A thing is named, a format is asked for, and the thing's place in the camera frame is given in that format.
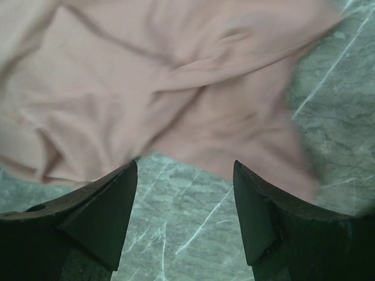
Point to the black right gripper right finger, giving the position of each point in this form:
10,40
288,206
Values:
286,238

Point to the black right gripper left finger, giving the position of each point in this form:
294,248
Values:
78,236

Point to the pink t shirt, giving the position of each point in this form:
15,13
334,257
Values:
88,86

